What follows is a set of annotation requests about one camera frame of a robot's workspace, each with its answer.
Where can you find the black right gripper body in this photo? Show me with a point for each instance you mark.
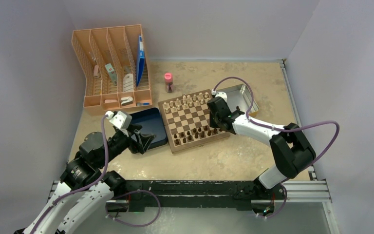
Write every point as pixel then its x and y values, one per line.
pixel 214 120

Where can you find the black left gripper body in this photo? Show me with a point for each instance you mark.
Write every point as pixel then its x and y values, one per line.
pixel 136 145

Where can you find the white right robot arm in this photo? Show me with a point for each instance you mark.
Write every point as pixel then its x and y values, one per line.
pixel 291 150

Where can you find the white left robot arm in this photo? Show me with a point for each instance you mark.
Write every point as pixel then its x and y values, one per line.
pixel 85 185

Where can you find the wooden chess board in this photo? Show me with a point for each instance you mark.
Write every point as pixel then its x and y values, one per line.
pixel 175 124

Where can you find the row of white chess pieces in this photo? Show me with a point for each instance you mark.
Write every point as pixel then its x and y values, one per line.
pixel 187 104

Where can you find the dark blue tin lid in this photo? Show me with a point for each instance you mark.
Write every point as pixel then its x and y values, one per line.
pixel 152 123

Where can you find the silver metal tin tray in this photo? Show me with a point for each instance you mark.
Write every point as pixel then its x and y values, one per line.
pixel 240 96

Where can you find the white clip in organizer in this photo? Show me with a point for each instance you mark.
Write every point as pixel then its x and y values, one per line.
pixel 125 101

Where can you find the white striped card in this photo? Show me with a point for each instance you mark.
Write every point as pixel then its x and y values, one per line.
pixel 128 83

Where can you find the pink capped small bottle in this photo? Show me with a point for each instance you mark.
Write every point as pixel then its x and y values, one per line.
pixel 168 77

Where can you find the teal white small box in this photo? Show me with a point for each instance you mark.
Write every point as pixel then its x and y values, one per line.
pixel 112 73

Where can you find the blue folder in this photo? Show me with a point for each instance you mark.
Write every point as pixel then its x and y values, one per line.
pixel 140 60

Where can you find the pink small item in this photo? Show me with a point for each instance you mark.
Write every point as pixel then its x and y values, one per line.
pixel 96 72

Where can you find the orange plastic file organizer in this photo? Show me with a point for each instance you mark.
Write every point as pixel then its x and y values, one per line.
pixel 115 65

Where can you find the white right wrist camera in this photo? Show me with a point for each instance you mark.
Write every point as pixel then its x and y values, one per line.
pixel 220 94

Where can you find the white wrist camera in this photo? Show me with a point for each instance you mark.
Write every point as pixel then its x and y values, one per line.
pixel 120 120
pixel 220 94

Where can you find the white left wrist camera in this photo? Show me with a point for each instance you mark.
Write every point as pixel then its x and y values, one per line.
pixel 120 120

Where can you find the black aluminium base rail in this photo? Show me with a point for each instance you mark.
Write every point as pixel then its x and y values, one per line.
pixel 136 195

